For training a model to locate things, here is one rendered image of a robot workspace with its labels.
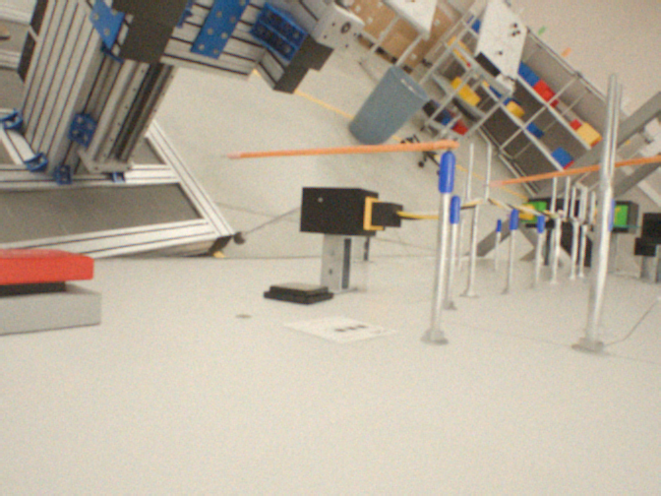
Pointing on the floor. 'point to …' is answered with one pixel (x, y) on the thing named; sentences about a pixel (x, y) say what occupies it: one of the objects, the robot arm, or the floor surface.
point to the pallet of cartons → (380, 14)
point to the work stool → (449, 126)
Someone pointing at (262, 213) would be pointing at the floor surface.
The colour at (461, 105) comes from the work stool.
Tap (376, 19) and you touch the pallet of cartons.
